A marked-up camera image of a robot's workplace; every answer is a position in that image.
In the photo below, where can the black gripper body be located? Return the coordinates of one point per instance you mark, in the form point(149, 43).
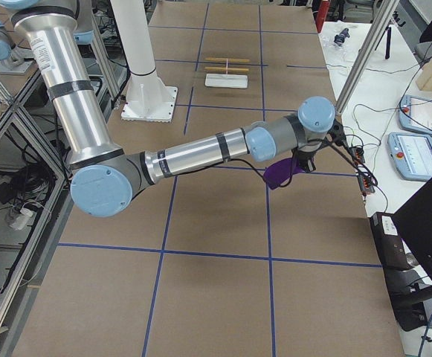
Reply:
point(306, 162)

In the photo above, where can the purple microfiber towel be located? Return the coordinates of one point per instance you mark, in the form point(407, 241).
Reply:
point(280, 172)

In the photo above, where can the spare robot arm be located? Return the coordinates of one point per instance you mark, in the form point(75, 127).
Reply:
point(13, 59)

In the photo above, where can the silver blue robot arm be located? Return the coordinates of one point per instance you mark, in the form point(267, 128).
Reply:
point(106, 179)

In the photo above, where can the white towel rack base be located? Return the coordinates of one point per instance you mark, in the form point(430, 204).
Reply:
point(231, 81)

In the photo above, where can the upper wooden rack rod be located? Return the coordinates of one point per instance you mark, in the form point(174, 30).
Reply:
point(226, 60)

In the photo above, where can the wooden rack rod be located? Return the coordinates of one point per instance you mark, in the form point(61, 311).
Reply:
point(226, 60)
point(226, 70)

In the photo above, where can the lower wooden rack rod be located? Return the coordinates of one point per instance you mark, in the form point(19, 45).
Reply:
point(226, 70)

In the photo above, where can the orange connector box upper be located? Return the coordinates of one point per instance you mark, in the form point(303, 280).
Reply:
point(357, 154)

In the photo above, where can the orange connector box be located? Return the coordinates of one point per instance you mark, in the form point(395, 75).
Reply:
point(365, 186)
point(357, 154)

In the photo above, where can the orange connector box lower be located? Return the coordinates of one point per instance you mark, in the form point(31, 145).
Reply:
point(365, 186)

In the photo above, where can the lower teach pendant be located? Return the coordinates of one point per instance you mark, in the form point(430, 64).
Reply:
point(411, 155)

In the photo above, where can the teach pendant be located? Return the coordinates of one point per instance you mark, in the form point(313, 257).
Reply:
point(411, 155)
point(415, 114)

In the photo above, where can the upper teach pendant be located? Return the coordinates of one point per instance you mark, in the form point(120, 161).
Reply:
point(415, 114)

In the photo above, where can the dark blue object in plastic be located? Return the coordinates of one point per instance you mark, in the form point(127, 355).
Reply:
point(340, 38)

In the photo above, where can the black monitor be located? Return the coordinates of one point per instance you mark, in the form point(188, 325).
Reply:
point(413, 222)

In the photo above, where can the red cylinder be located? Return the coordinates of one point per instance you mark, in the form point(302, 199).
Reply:
point(322, 12)

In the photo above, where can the black computer box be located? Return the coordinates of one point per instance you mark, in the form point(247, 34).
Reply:
point(399, 274)

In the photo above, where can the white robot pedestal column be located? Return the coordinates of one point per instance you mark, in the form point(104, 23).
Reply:
point(147, 98)

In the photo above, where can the aluminium frame post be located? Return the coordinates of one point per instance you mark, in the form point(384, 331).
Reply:
point(373, 37)

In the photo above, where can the aluminium frame cart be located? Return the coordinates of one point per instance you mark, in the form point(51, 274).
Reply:
point(34, 198)

